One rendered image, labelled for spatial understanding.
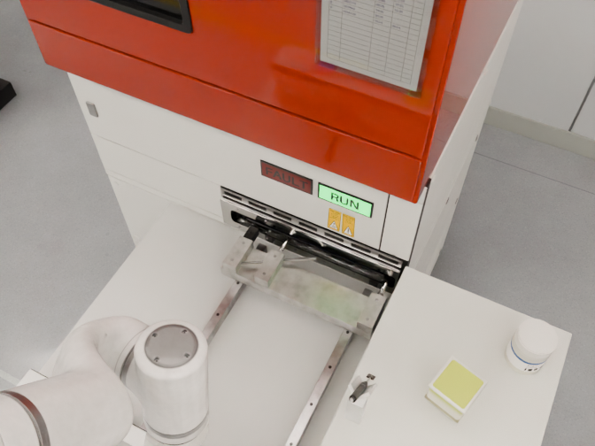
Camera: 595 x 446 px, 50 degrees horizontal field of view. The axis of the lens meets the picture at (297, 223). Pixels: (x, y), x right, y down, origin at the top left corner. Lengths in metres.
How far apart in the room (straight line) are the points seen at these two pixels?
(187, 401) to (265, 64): 0.53
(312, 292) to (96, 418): 0.84
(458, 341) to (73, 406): 0.84
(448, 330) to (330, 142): 0.45
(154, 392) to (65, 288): 1.82
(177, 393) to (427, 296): 0.69
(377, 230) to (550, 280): 1.39
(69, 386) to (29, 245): 2.12
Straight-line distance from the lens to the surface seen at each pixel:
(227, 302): 1.43
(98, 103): 1.51
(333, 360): 1.36
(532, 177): 2.89
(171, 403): 0.78
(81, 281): 2.57
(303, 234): 1.41
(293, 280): 1.41
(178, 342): 0.76
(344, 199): 1.26
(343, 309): 1.38
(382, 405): 1.21
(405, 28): 0.88
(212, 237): 1.56
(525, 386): 1.29
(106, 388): 0.66
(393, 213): 1.24
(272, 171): 1.30
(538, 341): 1.22
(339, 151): 1.09
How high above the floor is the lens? 2.10
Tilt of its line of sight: 55 degrees down
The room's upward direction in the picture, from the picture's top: 1 degrees counter-clockwise
